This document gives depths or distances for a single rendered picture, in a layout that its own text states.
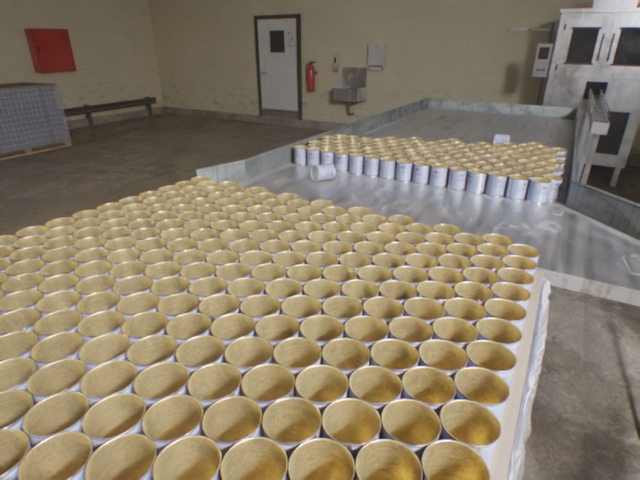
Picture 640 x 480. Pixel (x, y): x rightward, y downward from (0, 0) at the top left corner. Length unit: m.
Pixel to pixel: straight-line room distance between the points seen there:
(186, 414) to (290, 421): 0.13
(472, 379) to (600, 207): 1.03
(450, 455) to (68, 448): 0.43
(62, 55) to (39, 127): 2.31
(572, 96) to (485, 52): 2.03
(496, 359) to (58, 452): 0.59
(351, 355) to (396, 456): 0.19
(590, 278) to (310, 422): 0.82
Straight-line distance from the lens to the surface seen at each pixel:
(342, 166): 1.81
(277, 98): 9.26
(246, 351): 0.65
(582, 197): 1.61
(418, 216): 1.37
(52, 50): 10.11
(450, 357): 0.67
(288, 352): 0.64
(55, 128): 8.42
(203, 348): 0.66
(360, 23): 8.30
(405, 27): 7.97
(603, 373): 2.75
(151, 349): 0.69
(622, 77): 6.06
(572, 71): 6.04
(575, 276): 1.17
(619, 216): 1.53
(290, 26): 8.99
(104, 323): 0.77
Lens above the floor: 1.58
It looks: 25 degrees down
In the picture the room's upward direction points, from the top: straight up
